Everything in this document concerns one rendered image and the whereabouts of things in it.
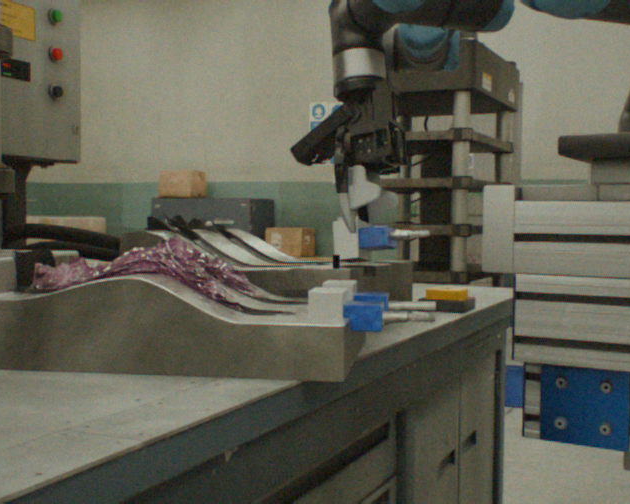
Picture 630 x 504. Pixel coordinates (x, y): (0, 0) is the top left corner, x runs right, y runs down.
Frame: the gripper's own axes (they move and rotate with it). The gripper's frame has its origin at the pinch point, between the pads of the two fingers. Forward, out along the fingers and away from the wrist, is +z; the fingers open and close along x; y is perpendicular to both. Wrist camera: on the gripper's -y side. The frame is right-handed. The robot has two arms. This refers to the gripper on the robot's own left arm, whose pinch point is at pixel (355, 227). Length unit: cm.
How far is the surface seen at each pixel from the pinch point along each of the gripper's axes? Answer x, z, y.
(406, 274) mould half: 16.3, 5.4, 1.4
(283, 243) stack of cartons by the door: 603, -106, -323
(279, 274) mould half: -6.4, 6.2, -9.1
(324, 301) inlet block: -29.0, 12.6, 7.9
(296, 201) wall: 638, -153, -323
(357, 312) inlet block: -27.5, 14.0, 10.8
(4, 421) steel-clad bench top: -58, 22, -6
